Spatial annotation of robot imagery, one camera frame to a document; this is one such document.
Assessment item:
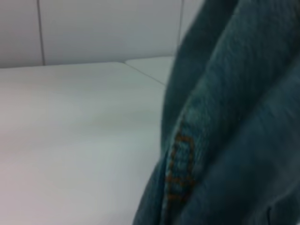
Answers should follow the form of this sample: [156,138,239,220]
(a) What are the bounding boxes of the blue denim shorts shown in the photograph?
[132,0,300,225]

